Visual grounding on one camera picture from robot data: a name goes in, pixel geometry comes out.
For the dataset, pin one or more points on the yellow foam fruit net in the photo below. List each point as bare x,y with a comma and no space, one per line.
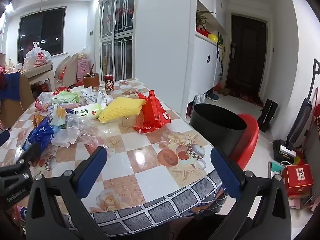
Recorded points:
120,107

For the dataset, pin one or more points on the pale green packaging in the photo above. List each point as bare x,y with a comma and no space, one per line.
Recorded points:
65,97

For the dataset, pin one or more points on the white green drink carton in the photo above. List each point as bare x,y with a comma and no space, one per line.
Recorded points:
85,111

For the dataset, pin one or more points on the red cartoon face can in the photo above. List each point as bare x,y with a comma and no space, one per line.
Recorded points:
109,83

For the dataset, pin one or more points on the white red printed plastic bag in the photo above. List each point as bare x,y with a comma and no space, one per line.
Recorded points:
37,58

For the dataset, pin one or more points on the white box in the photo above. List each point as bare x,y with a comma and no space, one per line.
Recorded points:
287,151

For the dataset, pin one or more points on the black boot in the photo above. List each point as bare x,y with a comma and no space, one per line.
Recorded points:
263,115
271,117

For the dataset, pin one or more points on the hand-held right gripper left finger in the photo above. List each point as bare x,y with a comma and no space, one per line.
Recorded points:
91,170

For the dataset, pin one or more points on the red plastic stool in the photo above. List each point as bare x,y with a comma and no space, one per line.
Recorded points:
250,140

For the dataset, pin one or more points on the pink paper sheet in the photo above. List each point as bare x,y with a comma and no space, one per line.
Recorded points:
300,202

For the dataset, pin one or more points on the green potted plant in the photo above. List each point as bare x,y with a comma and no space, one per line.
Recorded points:
203,17

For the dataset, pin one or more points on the red snack wrapper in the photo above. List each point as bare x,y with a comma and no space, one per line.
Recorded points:
62,89

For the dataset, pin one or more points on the white side table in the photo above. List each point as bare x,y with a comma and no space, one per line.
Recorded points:
40,75

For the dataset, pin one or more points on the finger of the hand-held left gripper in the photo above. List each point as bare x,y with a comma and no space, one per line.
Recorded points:
30,153

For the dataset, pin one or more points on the clear plastic wrap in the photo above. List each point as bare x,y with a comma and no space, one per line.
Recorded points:
100,132

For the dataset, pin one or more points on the clear snack bag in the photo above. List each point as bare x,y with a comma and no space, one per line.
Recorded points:
82,53

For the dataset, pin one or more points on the red cardboard box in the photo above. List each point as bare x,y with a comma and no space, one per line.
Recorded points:
297,180

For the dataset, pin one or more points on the crumpled white paper bag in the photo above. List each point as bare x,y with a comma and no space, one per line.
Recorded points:
96,96

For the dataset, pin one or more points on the teal cardboard sheet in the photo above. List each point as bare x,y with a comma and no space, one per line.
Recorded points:
277,167

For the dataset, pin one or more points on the dark window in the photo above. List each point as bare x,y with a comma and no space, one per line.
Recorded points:
42,32

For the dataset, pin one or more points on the black trash bin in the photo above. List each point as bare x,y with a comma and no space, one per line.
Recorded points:
215,135

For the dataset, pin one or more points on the red cloth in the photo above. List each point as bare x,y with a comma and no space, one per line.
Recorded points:
317,117

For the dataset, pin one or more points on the dark entrance door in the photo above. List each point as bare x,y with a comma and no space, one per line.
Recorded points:
246,55

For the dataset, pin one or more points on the brown fluffy shoe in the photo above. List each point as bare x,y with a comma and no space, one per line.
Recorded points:
225,91

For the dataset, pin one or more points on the pink plastic stool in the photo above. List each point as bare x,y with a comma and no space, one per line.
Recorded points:
83,67

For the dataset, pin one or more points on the brown chair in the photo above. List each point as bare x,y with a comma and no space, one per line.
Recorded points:
26,92

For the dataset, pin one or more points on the blue cloth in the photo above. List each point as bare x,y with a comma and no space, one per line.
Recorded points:
11,85

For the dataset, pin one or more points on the red gift bag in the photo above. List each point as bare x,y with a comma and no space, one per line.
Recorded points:
218,87

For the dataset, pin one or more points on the upright vacuum cleaner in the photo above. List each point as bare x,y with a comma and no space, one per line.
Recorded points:
300,120

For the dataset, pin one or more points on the sliding glass door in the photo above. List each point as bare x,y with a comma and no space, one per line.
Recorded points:
117,42

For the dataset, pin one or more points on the yellow balloon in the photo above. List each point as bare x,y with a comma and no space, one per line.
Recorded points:
213,37

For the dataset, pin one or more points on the red door mat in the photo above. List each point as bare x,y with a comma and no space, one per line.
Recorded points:
246,97

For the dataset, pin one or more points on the brown lidded cup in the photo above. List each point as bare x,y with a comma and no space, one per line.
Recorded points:
91,81

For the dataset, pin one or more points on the blue sneaker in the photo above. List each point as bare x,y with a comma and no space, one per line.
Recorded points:
209,96
215,97

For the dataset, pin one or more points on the clear red plastic bag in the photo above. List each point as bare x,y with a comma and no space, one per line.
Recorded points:
43,101

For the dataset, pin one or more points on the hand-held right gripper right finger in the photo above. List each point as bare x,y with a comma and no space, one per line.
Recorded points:
225,172

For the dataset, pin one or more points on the blue plastic bag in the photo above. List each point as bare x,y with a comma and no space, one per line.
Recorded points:
40,132

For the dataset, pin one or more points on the checked tablecloth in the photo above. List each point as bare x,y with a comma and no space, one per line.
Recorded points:
140,160

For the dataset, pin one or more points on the white shoe cabinet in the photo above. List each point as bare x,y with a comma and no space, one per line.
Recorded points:
202,75

